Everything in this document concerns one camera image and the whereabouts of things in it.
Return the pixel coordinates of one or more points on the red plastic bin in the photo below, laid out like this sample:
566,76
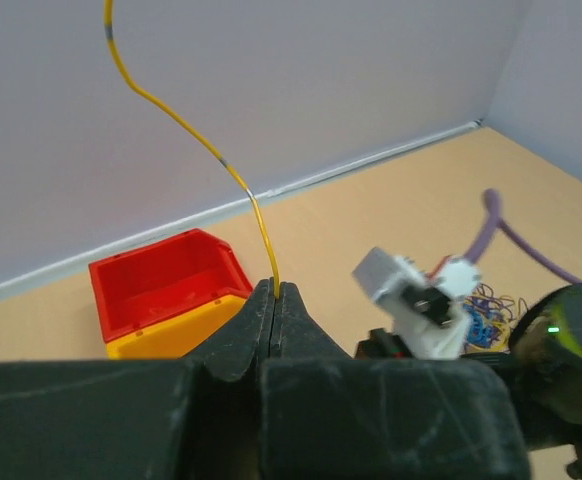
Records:
157,282

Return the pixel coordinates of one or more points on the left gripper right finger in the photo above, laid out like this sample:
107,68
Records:
341,418

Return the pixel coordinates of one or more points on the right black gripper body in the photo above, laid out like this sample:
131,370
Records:
381,344

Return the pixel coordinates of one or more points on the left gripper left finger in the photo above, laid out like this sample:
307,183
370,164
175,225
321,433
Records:
189,418

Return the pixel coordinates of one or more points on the yellow plastic bin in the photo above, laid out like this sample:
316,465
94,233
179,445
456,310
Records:
175,337

